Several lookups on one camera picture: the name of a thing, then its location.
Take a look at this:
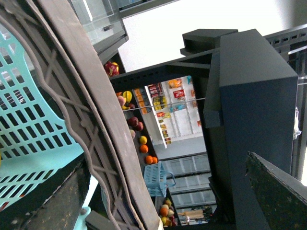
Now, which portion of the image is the teal plastic shopping basket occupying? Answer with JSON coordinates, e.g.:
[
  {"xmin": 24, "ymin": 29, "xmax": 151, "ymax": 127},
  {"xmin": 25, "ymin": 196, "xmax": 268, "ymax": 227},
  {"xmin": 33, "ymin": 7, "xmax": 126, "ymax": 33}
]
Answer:
[{"xmin": 0, "ymin": 27, "xmax": 86, "ymax": 230}]

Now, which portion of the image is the grey-brown basket handle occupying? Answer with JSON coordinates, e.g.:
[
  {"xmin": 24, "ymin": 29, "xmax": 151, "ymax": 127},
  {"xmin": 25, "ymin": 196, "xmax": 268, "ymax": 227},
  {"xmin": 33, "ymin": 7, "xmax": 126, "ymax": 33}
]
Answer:
[{"xmin": 0, "ymin": 0, "xmax": 163, "ymax": 230}]

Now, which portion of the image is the glass freezer case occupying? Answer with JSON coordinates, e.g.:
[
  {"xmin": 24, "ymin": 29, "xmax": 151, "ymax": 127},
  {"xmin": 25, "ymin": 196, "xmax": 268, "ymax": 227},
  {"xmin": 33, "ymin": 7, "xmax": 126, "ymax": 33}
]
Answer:
[{"xmin": 69, "ymin": 0, "xmax": 129, "ymax": 55}]

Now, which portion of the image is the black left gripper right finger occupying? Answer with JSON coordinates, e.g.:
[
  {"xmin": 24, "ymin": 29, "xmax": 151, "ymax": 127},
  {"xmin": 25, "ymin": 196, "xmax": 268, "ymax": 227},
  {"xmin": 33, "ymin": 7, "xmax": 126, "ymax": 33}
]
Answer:
[{"xmin": 246, "ymin": 152, "xmax": 307, "ymax": 230}]

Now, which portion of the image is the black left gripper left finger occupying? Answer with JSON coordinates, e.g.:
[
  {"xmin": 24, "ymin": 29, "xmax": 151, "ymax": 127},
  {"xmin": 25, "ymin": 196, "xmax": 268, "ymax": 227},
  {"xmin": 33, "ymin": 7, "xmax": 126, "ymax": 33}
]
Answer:
[{"xmin": 0, "ymin": 160, "xmax": 91, "ymax": 230}]

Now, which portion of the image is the blue plastic basket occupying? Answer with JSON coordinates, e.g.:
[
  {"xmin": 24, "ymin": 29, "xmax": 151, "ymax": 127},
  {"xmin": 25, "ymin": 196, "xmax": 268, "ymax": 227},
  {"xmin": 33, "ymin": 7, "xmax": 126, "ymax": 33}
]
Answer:
[{"xmin": 143, "ymin": 162, "xmax": 176, "ymax": 197}]

